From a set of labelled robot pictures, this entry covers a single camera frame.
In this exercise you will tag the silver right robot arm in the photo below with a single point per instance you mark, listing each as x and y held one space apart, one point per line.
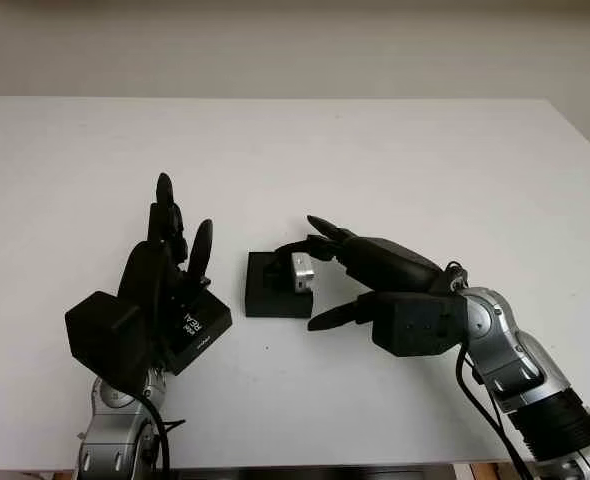
520 360

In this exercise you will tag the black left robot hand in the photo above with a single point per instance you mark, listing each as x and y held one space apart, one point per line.
145 280

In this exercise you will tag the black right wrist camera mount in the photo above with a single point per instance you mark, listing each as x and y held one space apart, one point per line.
415 325

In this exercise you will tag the black box base with insert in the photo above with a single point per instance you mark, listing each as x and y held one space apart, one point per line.
260 305

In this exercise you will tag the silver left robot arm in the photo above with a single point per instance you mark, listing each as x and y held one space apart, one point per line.
110 440

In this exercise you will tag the black RealSense box lid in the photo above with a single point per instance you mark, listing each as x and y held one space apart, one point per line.
210 325

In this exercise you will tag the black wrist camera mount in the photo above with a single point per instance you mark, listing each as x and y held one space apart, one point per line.
105 340
415 325

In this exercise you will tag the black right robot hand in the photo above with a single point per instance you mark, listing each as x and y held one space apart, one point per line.
395 265

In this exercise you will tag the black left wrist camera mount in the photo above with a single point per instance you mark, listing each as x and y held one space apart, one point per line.
105 340

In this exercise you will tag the dark robot torso edge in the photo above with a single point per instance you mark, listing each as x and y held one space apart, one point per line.
310 474

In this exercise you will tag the small silver camera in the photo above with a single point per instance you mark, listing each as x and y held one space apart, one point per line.
302 272

